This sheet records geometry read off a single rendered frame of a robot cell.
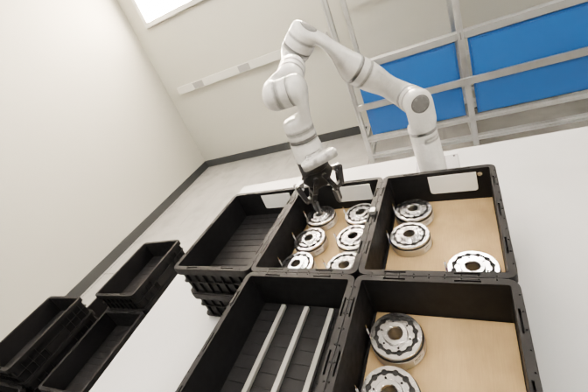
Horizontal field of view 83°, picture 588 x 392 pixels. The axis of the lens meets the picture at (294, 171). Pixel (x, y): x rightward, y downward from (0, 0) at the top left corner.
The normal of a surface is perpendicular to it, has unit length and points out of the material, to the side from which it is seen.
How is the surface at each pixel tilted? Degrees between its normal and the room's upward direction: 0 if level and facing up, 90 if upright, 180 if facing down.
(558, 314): 0
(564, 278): 0
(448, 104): 90
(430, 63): 90
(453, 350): 0
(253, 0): 90
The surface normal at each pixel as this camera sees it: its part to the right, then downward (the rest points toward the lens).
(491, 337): -0.36, -0.84
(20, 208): 0.89, -0.16
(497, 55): -0.30, 0.52
